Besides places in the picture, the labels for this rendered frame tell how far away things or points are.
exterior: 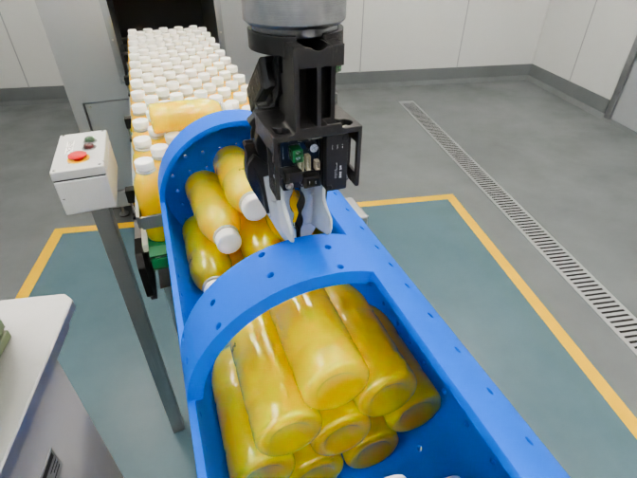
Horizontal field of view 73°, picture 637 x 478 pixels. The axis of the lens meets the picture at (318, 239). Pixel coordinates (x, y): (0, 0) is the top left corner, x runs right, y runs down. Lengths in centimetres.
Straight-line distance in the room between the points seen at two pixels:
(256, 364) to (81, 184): 65
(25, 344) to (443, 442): 46
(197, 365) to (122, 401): 151
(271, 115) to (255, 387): 26
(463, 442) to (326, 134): 36
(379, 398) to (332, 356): 9
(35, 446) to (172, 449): 124
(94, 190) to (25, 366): 56
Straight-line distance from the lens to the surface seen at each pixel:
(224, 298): 43
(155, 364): 149
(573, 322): 235
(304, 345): 42
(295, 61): 30
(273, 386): 45
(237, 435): 50
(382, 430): 53
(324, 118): 34
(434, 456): 56
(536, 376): 205
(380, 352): 46
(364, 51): 515
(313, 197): 42
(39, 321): 56
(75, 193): 102
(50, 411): 57
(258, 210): 65
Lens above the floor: 149
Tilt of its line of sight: 36 degrees down
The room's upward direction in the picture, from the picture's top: straight up
